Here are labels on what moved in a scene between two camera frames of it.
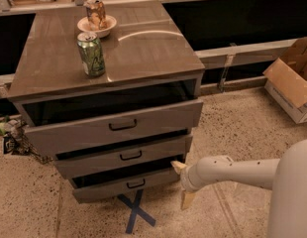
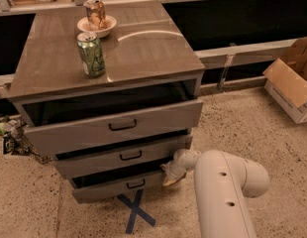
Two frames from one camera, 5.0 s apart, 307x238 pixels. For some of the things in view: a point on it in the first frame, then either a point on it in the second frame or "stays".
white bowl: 84,26 stays
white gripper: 189,179 to 173,172
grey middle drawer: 161,149 stays
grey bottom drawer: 122,181 stays
